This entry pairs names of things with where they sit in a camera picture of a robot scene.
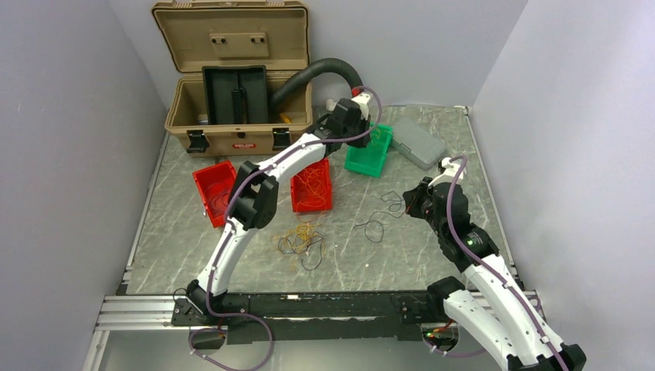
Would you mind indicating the yellow tool in toolbox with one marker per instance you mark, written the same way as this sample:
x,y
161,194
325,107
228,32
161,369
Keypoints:
x,y
285,118

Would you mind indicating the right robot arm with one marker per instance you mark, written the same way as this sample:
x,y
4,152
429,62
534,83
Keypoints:
x,y
512,332

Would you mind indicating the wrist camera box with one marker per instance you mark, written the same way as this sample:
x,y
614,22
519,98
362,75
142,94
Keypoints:
x,y
450,170
365,101

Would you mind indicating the black toolbox tray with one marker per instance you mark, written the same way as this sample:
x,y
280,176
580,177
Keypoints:
x,y
236,95

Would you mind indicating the tan open toolbox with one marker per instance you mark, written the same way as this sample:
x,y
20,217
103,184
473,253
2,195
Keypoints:
x,y
232,56

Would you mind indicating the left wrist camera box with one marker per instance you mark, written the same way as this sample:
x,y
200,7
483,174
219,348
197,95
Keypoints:
x,y
365,101

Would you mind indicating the red bin left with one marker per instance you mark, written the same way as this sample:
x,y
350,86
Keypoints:
x,y
215,184

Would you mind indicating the red bin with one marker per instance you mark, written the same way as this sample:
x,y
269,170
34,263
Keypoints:
x,y
311,188
215,184

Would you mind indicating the grey plastic case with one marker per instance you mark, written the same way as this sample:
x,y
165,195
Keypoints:
x,y
416,143

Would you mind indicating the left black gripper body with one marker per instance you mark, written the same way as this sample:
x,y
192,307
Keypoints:
x,y
360,127

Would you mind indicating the red bin centre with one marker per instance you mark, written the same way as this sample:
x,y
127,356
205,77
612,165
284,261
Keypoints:
x,y
311,188

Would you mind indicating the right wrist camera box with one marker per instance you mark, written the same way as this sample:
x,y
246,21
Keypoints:
x,y
450,170

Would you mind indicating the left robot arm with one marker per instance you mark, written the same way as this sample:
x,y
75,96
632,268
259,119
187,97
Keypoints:
x,y
254,197

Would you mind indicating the white pipe fitting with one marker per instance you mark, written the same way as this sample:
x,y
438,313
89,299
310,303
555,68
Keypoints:
x,y
330,105

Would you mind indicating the green plastic bin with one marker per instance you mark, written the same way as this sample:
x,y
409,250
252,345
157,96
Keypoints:
x,y
370,160

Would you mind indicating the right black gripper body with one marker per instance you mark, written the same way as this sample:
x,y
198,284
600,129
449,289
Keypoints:
x,y
426,212

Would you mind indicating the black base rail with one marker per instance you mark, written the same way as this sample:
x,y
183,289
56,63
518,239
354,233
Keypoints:
x,y
244,318

